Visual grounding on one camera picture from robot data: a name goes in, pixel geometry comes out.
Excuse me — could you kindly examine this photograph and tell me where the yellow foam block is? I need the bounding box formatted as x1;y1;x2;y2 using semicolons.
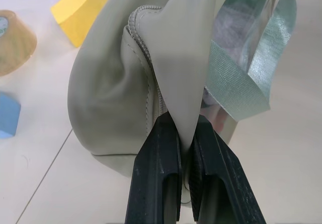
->
50;0;109;49

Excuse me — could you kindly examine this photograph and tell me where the tan tape roll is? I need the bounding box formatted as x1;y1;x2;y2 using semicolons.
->
0;10;37;78

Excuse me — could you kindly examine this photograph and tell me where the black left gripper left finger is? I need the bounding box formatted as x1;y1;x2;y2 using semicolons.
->
124;112;183;224

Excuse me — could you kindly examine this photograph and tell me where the blue foam block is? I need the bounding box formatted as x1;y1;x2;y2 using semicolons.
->
0;91;22;140

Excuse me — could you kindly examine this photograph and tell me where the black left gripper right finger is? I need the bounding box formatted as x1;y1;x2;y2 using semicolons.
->
189;115;268;224

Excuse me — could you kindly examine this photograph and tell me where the pale green zip pouch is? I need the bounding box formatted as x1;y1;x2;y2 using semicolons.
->
67;0;298;204

